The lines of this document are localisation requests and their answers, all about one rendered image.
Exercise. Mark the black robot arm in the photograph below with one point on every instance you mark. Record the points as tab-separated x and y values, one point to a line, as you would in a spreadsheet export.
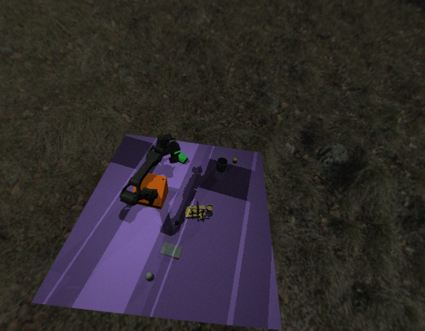
152	159

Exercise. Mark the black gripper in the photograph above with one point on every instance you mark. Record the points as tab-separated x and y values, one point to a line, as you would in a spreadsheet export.
174	157

